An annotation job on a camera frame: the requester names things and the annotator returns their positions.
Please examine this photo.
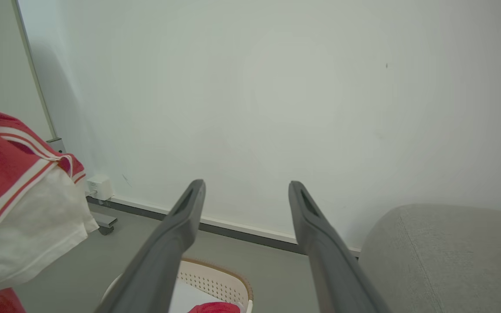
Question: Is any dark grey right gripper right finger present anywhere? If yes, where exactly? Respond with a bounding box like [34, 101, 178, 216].
[288, 181, 391, 313]

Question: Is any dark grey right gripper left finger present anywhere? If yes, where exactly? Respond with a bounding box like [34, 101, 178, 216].
[94, 179, 207, 313]

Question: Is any red garment with white stripes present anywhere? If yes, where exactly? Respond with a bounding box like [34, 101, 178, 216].
[0, 104, 241, 313]

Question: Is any white cloth basket lining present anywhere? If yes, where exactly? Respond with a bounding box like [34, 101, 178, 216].
[169, 278, 247, 313]

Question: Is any cream perforated plastic laundry basket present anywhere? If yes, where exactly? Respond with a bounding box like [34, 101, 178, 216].
[102, 258, 254, 313]

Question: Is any grey metal partition foot bar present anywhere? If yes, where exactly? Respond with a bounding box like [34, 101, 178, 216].
[90, 211, 118, 230]

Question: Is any grey fabric sofa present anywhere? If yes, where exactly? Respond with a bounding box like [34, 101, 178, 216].
[358, 203, 501, 313]

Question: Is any white wall socket box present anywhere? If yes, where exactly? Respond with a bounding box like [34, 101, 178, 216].
[85, 175, 114, 201]

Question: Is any grey metal partition frame post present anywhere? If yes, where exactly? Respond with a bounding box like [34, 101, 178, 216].
[12, 0, 67, 153]

